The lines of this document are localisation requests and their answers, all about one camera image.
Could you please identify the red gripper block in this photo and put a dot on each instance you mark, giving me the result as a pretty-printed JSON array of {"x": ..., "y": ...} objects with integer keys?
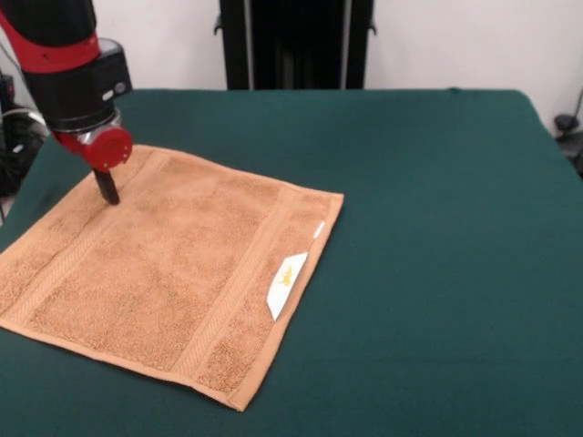
[{"x": 107, "y": 150}]

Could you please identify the tan terry towel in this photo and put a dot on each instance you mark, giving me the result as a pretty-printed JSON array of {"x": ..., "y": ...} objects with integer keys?
[{"x": 159, "y": 273}]

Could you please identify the black device with light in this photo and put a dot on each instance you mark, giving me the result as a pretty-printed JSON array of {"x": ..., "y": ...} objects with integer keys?
[{"x": 7, "y": 86}]

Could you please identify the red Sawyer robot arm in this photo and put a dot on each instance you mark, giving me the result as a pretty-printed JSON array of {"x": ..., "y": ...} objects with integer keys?
[{"x": 64, "y": 68}]

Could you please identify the black plug adapter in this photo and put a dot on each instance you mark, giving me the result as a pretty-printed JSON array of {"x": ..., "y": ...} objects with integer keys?
[{"x": 565, "y": 123}]

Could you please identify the dark green table cloth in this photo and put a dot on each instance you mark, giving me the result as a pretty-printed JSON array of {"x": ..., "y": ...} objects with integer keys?
[{"x": 455, "y": 182}]

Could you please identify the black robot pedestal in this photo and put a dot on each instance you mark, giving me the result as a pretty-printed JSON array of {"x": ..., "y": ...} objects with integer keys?
[{"x": 291, "y": 43}]

